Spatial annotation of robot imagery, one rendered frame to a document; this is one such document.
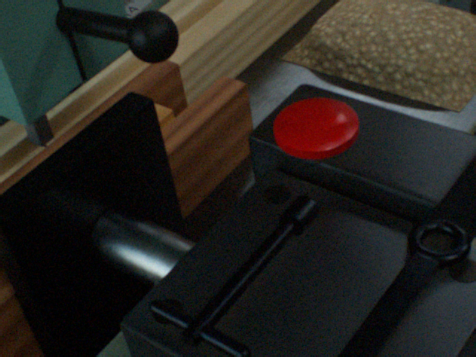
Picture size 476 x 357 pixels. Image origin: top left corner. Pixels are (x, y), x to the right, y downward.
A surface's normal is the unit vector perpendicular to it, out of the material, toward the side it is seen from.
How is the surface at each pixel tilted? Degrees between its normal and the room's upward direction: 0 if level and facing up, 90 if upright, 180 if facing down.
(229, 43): 90
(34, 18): 90
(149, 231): 13
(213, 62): 90
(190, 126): 0
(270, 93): 0
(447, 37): 27
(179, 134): 0
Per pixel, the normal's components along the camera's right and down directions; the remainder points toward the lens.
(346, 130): 0.43, -0.40
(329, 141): 0.04, -0.18
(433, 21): 0.05, -0.67
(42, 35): 0.80, 0.33
